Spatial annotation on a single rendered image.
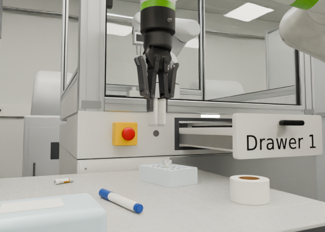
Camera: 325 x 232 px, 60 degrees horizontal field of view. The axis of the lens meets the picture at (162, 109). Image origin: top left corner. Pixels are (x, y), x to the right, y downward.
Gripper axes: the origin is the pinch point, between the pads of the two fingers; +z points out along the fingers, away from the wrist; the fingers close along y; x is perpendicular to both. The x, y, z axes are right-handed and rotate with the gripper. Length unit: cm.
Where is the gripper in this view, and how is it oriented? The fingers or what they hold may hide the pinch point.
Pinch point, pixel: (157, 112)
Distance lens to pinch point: 72.5
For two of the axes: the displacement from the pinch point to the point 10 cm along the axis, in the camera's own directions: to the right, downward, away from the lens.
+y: -7.9, -0.4, -6.1
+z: -0.1, 10.0, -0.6
